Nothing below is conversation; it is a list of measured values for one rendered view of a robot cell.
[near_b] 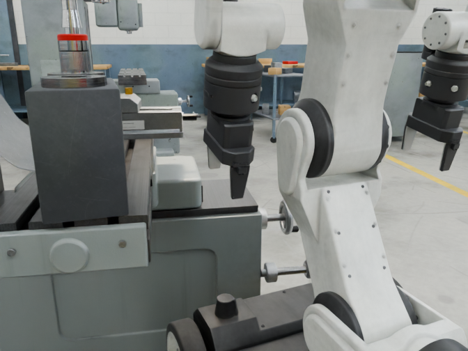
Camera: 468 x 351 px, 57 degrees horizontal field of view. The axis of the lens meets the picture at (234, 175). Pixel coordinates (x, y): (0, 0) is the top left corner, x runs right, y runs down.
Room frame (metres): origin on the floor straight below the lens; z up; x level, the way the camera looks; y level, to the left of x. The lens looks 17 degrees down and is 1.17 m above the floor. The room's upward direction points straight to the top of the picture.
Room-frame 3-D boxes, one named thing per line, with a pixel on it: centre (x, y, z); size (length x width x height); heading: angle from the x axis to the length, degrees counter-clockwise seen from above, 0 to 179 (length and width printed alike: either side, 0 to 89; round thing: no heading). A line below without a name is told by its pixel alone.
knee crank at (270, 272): (1.19, -0.19, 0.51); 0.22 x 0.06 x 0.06; 100
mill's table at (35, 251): (1.17, 0.34, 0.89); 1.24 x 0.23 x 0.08; 10
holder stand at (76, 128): (0.69, 0.25, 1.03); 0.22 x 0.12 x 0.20; 17
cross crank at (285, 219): (1.32, -0.14, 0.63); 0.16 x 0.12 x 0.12; 100
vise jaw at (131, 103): (1.22, 0.30, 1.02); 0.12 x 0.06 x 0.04; 8
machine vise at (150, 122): (1.22, 0.32, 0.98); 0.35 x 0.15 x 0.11; 98
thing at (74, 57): (0.73, 0.26, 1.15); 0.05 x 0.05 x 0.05
